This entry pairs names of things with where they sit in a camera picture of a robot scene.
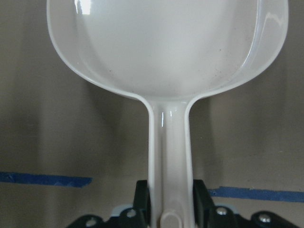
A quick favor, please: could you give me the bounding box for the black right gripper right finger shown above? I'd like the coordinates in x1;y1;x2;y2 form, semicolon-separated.
193;180;214;228

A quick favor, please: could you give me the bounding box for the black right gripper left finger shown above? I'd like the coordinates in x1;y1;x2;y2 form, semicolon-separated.
133;180;151;228

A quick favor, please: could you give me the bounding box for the white plastic dustpan scoop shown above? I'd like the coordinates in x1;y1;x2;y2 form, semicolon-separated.
47;0;288;228

